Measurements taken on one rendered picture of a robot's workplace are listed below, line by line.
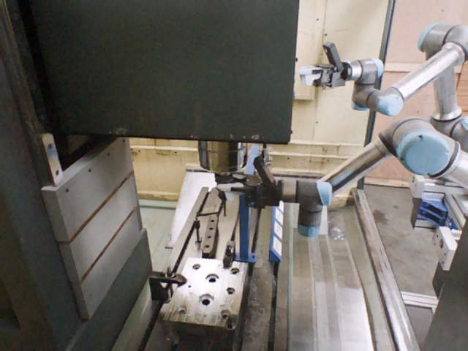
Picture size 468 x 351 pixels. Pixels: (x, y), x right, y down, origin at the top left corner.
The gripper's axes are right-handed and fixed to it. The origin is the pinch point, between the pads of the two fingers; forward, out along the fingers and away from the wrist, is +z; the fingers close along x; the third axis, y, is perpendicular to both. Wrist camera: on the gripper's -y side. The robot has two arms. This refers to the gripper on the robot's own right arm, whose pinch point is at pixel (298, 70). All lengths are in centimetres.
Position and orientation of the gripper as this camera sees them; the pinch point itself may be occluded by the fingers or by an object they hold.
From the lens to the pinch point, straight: 133.0
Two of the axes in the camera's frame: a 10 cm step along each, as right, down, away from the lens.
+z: -9.3, 1.8, -3.3
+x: -3.7, -4.2, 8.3
